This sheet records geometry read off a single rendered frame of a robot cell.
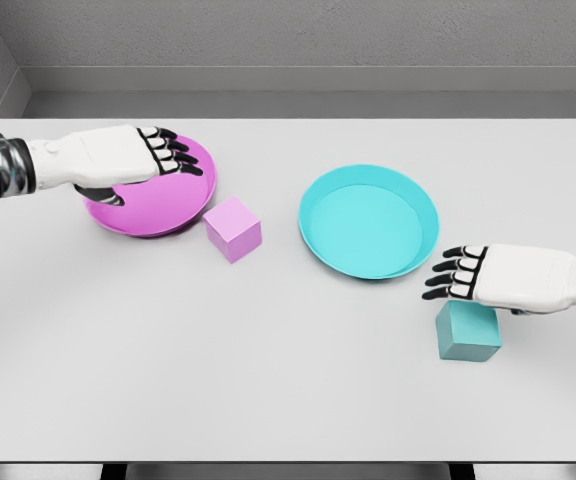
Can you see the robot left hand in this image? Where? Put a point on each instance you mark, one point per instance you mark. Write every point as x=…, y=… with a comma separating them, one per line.
x=113, y=152

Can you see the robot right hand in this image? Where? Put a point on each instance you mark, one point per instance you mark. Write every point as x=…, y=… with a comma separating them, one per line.
x=518, y=275

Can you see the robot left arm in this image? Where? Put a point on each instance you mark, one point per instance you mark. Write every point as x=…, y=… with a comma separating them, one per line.
x=8, y=162

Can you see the pink plate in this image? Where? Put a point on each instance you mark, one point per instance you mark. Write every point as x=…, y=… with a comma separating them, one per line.
x=168, y=200

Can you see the cyan block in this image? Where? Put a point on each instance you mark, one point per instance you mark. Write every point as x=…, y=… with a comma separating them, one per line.
x=465, y=335

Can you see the pink block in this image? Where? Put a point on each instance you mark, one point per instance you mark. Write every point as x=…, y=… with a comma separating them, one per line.
x=232, y=227

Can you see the cyan plate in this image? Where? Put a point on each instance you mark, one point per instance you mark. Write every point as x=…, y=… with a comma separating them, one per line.
x=363, y=225

